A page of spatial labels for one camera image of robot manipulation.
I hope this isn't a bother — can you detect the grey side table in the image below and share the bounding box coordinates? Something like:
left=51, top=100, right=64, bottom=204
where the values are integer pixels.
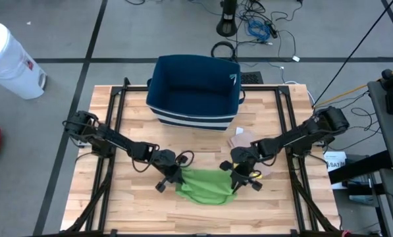
left=367, top=80, right=393, bottom=237

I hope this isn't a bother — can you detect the black coiled cable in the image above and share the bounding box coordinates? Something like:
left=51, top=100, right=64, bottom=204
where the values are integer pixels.
left=210, top=41, right=237, bottom=62

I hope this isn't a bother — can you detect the blue coiled cable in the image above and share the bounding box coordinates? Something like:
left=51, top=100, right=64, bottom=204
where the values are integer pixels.
left=247, top=19, right=272, bottom=43

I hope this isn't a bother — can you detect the navy white striped fabric basket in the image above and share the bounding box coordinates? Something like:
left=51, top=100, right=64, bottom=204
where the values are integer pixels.
left=145, top=54, right=246, bottom=132

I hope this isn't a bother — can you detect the yellow floor cable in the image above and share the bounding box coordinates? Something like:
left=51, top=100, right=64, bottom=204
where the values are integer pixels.
left=313, top=67, right=393, bottom=109

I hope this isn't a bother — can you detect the black power strip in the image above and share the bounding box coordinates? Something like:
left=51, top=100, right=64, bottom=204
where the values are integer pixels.
left=264, top=20, right=280, bottom=40

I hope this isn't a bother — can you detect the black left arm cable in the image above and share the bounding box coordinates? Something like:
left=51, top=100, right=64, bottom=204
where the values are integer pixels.
left=131, top=149, right=196, bottom=174

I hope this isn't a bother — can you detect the black cart beam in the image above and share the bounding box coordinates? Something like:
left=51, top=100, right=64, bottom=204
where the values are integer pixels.
left=328, top=149, right=393, bottom=185

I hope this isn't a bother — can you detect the white paper sign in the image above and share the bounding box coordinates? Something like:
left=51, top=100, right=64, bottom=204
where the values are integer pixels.
left=323, top=150, right=348, bottom=190

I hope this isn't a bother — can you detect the thin black pole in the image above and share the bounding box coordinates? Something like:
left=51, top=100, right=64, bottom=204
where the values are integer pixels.
left=313, top=0, right=393, bottom=108

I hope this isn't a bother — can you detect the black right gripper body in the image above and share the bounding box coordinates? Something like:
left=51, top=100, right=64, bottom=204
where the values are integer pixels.
left=219, top=146, right=263, bottom=192

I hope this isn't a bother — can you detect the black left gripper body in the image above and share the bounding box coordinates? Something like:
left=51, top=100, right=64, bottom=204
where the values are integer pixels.
left=154, top=149, right=188, bottom=194

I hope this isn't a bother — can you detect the black floor outlet box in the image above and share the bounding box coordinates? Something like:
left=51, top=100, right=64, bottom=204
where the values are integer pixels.
left=241, top=71, right=265, bottom=86

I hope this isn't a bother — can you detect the black stand base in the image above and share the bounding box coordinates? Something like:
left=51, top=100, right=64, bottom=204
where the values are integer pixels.
left=215, top=0, right=239, bottom=38

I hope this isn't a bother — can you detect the black metal table frame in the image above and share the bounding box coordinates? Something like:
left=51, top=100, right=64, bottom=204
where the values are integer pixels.
left=64, top=77, right=342, bottom=237

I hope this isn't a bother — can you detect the white trash can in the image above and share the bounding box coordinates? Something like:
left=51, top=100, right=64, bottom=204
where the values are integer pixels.
left=0, top=21, right=48, bottom=100

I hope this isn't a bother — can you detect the green towel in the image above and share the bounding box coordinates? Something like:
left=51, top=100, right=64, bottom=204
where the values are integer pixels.
left=174, top=167, right=238, bottom=206

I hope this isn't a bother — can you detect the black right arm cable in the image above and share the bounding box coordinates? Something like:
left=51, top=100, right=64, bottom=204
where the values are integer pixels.
left=261, top=153, right=278, bottom=168

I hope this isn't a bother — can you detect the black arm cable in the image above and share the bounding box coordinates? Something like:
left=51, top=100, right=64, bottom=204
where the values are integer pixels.
left=261, top=153, right=278, bottom=168
left=131, top=149, right=196, bottom=174

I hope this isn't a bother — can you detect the beige towel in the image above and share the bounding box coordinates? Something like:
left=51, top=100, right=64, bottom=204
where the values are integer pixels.
left=228, top=126, right=273, bottom=178

